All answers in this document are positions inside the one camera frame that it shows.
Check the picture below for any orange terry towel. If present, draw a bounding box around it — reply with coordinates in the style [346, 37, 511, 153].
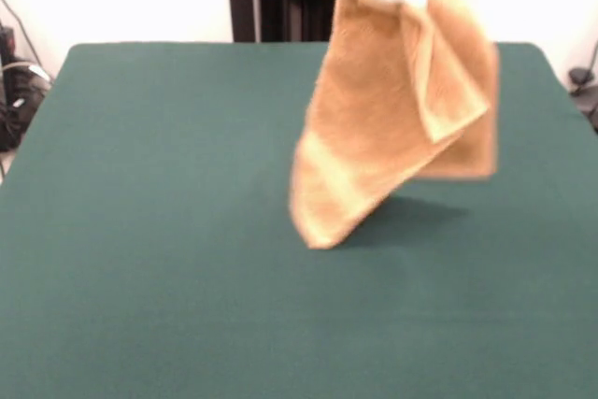
[288, 0, 500, 250]

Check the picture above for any thin grey cable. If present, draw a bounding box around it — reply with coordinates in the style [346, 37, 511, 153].
[0, 0, 46, 73]

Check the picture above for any black cable bundle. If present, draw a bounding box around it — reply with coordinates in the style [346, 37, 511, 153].
[0, 60, 52, 153]

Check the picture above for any dark green tablecloth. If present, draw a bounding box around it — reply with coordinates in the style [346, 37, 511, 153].
[0, 41, 598, 399]

